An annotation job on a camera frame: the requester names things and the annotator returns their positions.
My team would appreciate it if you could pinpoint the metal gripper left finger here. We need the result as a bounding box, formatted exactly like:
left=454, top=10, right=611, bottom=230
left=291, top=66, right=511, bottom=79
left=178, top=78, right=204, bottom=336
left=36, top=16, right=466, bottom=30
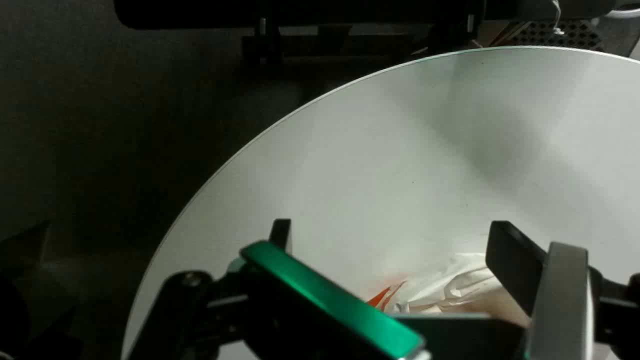
left=238, top=218, right=427, bottom=360

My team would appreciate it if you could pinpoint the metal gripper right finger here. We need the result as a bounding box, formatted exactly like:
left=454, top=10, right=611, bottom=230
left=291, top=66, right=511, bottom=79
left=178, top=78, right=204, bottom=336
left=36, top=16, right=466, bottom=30
left=485, top=219, right=596, bottom=360

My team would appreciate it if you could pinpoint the white orange plastic bag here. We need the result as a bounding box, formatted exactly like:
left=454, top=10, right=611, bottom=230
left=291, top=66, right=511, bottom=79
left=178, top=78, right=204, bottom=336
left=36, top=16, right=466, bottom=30
left=367, top=256, right=534, bottom=329

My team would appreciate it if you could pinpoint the black perforated metal panel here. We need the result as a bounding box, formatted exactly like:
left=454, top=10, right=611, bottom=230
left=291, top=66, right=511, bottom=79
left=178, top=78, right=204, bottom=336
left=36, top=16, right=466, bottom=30
left=480, top=17, right=604, bottom=49

